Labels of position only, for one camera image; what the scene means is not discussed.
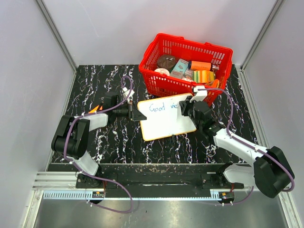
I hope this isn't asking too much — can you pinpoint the red plastic shopping basket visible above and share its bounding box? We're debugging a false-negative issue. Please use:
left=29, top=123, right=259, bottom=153
left=139, top=33, right=233, bottom=97

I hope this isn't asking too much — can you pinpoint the brown round chocolate item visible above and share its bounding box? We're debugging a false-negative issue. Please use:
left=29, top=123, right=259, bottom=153
left=157, top=54, right=177, bottom=71

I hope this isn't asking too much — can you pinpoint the pink white round item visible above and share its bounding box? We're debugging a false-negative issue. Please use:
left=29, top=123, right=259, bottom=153
left=155, top=68, right=170, bottom=76

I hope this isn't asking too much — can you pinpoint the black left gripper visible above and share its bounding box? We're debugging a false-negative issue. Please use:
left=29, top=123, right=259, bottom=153
left=113, top=101, right=146, bottom=122

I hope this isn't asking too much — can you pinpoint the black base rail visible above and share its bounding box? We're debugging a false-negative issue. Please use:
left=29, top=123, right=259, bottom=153
left=76, top=164, right=245, bottom=199

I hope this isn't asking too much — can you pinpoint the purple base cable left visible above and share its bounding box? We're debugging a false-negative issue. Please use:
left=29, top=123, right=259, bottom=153
left=86, top=177, right=134, bottom=214

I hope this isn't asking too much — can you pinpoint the striped sponge pack in basket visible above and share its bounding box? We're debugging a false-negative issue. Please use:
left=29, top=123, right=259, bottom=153
left=193, top=70, right=216, bottom=83

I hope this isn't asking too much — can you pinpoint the wrist camera white grey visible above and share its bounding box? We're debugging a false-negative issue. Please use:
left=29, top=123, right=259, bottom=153
left=122, top=87, right=134, bottom=103
left=190, top=85, right=208, bottom=103

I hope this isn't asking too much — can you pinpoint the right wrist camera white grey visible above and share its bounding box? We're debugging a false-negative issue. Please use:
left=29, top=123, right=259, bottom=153
left=190, top=85, right=208, bottom=103

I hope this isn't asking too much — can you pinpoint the orange green sponge pack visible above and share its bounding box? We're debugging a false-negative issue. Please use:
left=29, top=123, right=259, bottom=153
left=89, top=105, right=103, bottom=114

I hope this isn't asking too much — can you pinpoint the teal white small box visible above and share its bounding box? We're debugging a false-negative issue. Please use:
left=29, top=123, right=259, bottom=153
left=170, top=58, right=189, bottom=79

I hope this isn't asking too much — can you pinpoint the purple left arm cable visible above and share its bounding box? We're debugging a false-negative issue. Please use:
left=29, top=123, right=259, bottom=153
left=63, top=75, right=133, bottom=179

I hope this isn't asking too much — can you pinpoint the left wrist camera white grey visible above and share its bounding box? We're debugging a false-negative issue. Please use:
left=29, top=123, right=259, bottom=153
left=122, top=87, right=134, bottom=103

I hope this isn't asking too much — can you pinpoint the white board yellow frame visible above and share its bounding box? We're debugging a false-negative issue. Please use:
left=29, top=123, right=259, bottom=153
left=137, top=93, right=196, bottom=141

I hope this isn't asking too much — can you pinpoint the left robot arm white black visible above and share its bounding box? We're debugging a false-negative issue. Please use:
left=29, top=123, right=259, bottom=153
left=51, top=90, right=147, bottom=188

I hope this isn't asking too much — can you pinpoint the orange bottle blue cap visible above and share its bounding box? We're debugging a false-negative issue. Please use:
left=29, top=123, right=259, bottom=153
left=188, top=61, right=212, bottom=71

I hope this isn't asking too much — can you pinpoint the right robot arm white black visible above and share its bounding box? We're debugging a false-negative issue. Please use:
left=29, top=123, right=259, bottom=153
left=179, top=97, right=295, bottom=198

